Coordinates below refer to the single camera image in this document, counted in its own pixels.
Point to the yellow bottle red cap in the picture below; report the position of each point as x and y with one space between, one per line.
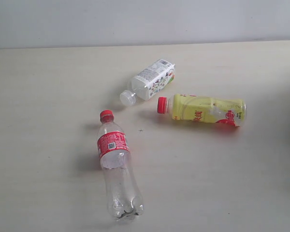
186 107

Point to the clear cola bottle red label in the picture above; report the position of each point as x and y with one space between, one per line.
124 200

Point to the white floral label bottle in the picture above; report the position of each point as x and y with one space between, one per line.
148 82

